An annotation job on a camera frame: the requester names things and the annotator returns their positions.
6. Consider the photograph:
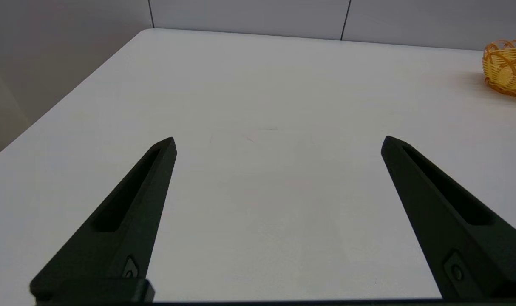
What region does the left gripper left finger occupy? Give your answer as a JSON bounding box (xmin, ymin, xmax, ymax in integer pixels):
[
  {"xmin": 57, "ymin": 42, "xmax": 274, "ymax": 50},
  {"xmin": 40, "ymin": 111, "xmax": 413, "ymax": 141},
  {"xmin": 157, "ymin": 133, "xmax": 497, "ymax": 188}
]
[{"xmin": 30, "ymin": 136, "xmax": 178, "ymax": 304}]

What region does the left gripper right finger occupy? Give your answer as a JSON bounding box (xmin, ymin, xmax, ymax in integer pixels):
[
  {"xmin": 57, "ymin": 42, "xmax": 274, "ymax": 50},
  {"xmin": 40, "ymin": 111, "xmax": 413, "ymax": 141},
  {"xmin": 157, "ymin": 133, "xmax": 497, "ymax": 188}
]
[{"xmin": 380, "ymin": 136, "xmax": 516, "ymax": 301}]

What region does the yellow wicker basket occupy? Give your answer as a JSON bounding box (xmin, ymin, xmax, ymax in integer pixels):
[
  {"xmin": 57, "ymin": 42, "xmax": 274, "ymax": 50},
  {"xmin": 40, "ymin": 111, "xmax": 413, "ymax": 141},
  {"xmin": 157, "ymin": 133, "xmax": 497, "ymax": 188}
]
[{"xmin": 482, "ymin": 39, "xmax": 516, "ymax": 99}]

